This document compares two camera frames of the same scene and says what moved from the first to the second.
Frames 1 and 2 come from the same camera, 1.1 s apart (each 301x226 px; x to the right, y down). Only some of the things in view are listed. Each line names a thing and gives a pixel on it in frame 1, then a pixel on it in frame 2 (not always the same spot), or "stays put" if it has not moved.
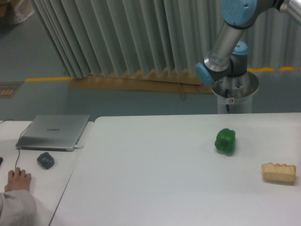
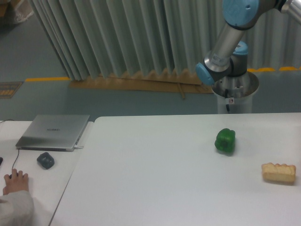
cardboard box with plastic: [12, 12] stays put
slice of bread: [284, 173] stays put
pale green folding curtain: [98, 38] stays put
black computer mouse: [20, 172] -> [11, 175]
